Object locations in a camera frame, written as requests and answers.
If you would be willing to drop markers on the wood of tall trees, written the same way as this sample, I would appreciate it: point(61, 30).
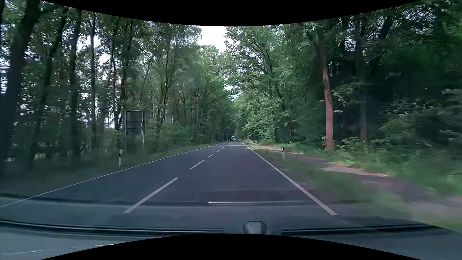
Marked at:
point(343, 79)
point(90, 83)

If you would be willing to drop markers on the car's own bonnet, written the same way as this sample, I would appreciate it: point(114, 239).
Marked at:
point(144, 220)

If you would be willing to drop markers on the white marker post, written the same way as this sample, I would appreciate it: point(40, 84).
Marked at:
point(120, 157)
point(283, 150)

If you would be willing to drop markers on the large road sign back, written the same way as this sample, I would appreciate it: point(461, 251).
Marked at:
point(134, 122)

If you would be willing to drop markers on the paved cycle path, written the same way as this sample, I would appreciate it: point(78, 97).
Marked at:
point(379, 180)

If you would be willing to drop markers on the grey asphalt road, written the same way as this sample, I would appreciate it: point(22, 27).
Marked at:
point(231, 169)

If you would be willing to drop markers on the road markings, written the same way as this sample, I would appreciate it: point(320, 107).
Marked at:
point(156, 193)

